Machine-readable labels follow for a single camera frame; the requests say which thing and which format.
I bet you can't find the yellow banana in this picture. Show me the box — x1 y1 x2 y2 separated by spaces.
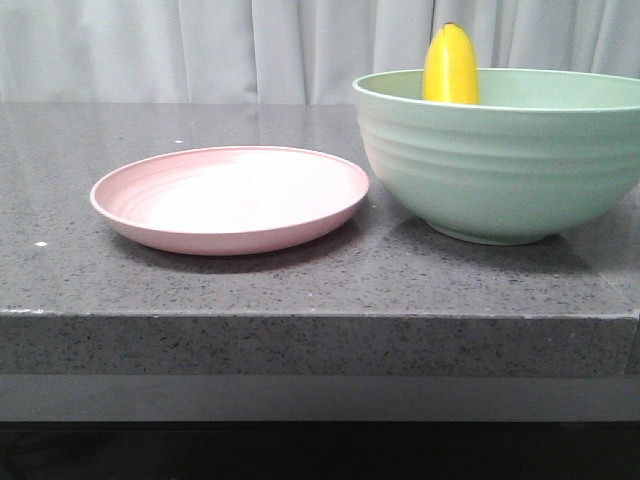
422 22 480 105

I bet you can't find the pink plate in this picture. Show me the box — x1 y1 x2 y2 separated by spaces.
90 146 369 256

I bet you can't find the green bowl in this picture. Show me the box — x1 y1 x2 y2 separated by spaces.
353 68 639 245

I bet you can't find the white curtain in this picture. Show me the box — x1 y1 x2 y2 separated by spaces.
1 1 639 104

